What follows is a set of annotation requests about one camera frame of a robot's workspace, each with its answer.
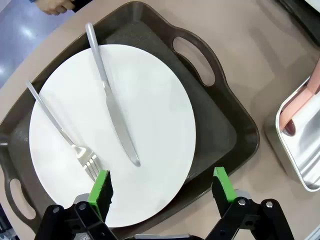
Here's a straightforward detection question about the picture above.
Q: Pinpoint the white round plate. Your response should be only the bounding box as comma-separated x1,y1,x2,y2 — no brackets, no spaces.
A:
28,44,197,228

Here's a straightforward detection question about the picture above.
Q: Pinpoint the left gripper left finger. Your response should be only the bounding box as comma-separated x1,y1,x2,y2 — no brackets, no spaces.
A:
34,169,118,240

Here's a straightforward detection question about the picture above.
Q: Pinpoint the steel rectangular container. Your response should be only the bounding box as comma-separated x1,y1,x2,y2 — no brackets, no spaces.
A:
263,76,320,193

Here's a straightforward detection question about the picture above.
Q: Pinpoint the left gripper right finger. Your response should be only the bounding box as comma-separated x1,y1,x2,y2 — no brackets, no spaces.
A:
204,166,296,240

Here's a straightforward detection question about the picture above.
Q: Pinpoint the dark serving tray with handles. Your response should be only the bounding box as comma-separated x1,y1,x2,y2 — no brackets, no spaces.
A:
0,1,261,235

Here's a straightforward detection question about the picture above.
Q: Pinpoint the silver table fork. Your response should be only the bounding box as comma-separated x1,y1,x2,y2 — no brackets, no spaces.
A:
25,79,105,183

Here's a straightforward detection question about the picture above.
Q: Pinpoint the person's right hand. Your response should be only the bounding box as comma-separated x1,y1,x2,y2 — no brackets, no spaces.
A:
37,0,76,16

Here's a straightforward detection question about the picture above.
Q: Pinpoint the silver table knife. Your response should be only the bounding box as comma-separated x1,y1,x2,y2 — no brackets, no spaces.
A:
84,22,141,168

